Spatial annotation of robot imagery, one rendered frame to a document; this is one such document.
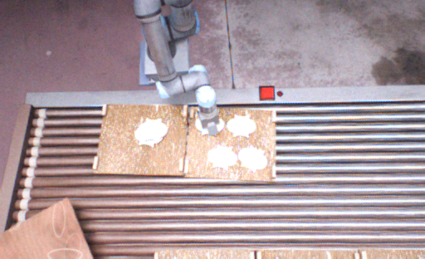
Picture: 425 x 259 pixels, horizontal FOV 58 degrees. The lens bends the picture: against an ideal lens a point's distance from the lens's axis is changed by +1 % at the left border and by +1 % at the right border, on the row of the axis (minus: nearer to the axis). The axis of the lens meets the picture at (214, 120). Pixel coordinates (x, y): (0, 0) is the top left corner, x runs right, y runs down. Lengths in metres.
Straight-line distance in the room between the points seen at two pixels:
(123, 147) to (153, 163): 0.17
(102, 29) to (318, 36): 1.79
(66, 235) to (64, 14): 2.33
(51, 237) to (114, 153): 0.44
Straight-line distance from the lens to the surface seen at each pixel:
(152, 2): 1.42
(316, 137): 1.83
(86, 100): 2.00
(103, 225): 1.78
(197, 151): 1.75
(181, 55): 1.96
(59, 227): 1.71
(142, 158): 1.78
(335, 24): 3.37
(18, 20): 3.77
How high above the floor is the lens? 2.59
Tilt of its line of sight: 67 degrees down
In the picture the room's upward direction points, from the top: 6 degrees counter-clockwise
